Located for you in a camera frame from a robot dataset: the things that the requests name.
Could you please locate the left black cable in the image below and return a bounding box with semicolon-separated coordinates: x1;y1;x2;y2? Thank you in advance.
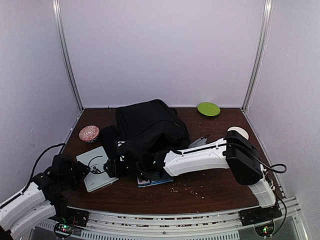
28;142;66;183

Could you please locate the patterned pink bowl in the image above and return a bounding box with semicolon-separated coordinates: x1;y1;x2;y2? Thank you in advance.
78;125;100;144

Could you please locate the grey cloth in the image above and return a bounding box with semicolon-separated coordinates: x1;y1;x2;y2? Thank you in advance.
188;134;211;149

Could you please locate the front aluminium rail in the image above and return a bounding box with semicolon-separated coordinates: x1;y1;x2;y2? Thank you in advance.
21;196;308;240

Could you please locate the black cable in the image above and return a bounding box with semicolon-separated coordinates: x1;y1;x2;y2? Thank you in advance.
224;138;287;176
28;142;66;183

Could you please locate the left aluminium frame post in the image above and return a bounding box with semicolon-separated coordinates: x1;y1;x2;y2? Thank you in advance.
52;0;84;112

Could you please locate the black backpack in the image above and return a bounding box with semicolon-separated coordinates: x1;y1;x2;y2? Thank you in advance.
115;99;191;161

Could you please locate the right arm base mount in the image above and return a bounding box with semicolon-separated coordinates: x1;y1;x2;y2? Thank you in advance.
238;203;283;239

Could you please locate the grey book letter G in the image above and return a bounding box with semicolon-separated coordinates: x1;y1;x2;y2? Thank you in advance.
76;146;118;193

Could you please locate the white ribbed bowl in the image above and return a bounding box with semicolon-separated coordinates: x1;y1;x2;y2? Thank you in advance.
227;126;249;140

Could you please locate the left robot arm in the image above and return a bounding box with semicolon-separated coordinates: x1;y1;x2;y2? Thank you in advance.
0;154;91;240

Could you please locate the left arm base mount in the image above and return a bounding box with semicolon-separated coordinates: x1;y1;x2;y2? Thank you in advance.
49;208;90;239

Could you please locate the right aluminium frame post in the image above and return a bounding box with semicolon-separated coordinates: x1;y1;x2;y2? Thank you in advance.
242;0;274;113

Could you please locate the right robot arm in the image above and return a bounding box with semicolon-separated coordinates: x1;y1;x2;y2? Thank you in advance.
103;128;287;221

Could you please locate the dog picture book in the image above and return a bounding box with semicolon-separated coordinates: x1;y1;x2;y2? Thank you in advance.
137;177;174;188

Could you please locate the green plate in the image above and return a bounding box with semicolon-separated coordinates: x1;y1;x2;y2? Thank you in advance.
197;102;221;117

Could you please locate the aluminium frame post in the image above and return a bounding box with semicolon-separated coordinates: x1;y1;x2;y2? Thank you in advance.
52;0;84;112
242;0;274;113

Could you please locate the right black cable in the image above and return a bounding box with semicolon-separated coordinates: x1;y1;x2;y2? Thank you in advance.
224;138;287;176

